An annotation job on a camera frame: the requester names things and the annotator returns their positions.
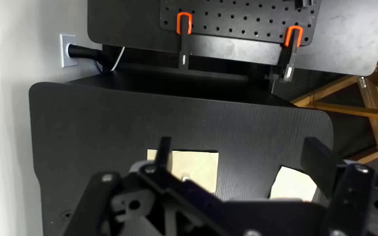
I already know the white wall outlet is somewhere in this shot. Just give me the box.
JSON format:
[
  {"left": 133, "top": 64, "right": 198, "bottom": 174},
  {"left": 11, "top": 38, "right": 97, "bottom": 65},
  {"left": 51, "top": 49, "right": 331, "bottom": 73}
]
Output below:
[{"left": 59, "top": 34, "right": 79, "bottom": 68}]

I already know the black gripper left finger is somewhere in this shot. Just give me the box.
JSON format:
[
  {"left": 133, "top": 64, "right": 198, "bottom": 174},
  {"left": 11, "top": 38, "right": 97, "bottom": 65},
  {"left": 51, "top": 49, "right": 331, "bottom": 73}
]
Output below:
[{"left": 154, "top": 136, "right": 172, "bottom": 169}]

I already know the wooden easel frame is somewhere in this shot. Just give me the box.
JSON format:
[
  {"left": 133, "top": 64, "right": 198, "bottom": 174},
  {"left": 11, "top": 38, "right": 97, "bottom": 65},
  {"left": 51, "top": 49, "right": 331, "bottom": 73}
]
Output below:
[{"left": 293, "top": 65, "right": 378, "bottom": 163}]

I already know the black power plug cable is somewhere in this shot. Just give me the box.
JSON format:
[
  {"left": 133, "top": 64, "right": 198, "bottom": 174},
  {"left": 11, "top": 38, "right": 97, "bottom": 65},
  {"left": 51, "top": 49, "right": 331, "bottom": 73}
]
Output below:
[{"left": 67, "top": 43, "right": 108, "bottom": 64}]

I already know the black back board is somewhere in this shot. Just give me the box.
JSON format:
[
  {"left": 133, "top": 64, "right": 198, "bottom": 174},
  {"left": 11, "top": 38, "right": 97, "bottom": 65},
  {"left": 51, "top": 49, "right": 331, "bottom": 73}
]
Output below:
[{"left": 88, "top": 0, "right": 378, "bottom": 76}]

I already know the white thin cable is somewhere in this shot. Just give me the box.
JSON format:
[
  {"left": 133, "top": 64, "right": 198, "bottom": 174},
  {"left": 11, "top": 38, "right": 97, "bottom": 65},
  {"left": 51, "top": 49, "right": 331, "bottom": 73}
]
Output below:
[{"left": 109, "top": 45, "right": 127, "bottom": 73}]

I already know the orange clamp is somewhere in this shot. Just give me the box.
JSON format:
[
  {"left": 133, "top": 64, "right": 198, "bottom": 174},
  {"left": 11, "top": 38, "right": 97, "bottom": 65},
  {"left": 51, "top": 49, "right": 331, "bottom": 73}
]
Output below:
[
  {"left": 176, "top": 11, "right": 193, "bottom": 69},
  {"left": 277, "top": 24, "right": 305, "bottom": 81}
]

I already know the black pegboard panel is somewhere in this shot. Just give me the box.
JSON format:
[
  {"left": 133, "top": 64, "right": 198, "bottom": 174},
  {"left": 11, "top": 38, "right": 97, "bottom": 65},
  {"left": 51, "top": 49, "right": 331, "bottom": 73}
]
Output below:
[{"left": 159, "top": 0, "right": 323, "bottom": 44}]

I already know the left orange clamp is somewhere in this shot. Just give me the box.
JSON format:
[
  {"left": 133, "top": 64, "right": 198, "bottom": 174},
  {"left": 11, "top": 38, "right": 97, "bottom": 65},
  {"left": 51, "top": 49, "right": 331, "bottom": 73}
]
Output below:
[{"left": 176, "top": 11, "right": 193, "bottom": 69}]

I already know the right orange clamp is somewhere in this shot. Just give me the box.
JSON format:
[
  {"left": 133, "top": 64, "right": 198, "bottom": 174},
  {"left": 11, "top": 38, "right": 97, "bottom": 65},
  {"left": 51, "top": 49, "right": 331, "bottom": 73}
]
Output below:
[{"left": 277, "top": 24, "right": 305, "bottom": 81}]

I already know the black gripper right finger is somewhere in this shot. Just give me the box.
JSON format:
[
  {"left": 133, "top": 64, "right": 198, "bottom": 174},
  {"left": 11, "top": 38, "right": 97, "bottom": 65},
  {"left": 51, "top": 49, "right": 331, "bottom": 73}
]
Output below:
[{"left": 301, "top": 137, "right": 345, "bottom": 197}]

